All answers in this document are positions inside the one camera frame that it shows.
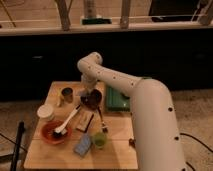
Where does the purple bowl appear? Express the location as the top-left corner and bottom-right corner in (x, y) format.
(81, 89), (102, 110)

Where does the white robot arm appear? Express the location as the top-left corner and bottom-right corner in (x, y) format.
(77, 52), (187, 171)

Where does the orange bowl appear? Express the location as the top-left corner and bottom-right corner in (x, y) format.
(40, 120), (72, 145)

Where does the metal cup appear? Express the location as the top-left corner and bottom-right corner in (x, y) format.
(61, 87), (73, 103)

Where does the wooden block with black strip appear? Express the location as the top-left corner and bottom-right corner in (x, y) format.
(76, 113), (94, 132)

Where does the green plastic tray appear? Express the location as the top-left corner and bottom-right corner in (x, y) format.
(105, 76), (152, 112)

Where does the white round container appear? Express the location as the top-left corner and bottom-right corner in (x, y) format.
(37, 104), (54, 121)

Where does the white dish brush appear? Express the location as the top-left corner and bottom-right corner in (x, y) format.
(53, 105), (80, 137)

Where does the green cup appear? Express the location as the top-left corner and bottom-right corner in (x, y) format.
(92, 132), (107, 149)

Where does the blue sponge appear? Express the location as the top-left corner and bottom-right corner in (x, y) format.
(73, 134), (92, 157)

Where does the green base stand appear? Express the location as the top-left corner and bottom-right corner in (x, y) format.
(82, 18), (112, 25)

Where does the black pole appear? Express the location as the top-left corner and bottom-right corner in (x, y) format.
(10, 122), (25, 171)

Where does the black monitor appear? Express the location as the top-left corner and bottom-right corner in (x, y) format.
(149, 0), (199, 22)

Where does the dark handled fork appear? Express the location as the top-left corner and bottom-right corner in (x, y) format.
(97, 107), (108, 133)

